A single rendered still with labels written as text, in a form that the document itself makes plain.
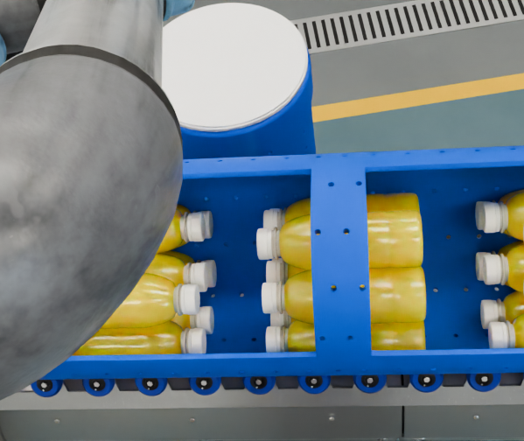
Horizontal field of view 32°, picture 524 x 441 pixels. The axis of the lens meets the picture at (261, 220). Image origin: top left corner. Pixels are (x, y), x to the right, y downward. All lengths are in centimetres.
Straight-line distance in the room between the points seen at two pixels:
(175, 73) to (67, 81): 113
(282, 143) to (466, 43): 155
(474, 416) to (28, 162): 106
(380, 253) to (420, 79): 178
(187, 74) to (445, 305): 55
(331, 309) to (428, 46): 196
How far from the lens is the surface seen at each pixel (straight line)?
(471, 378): 124
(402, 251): 109
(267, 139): 143
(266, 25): 153
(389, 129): 270
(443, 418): 131
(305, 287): 110
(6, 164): 31
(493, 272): 119
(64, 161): 32
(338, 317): 104
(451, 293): 130
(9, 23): 69
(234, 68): 147
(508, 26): 301
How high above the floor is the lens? 210
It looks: 56 degrees down
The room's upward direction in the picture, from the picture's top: 11 degrees counter-clockwise
